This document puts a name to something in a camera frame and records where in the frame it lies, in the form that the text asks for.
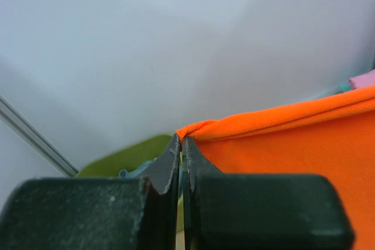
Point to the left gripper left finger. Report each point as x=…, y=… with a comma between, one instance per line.
x=56, y=213

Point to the orange t shirt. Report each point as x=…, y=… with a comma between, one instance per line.
x=331, y=136

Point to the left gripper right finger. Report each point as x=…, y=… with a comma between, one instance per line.
x=258, y=210

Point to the light blue t shirt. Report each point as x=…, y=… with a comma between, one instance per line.
x=124, y=173

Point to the olive green plastic bin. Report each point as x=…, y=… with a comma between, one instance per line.
x=128, y=158

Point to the folded pink t shirt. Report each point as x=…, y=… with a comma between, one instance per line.
x=362, y=81

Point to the folded teal t shirt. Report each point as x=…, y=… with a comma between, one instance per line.
x=344, y=88

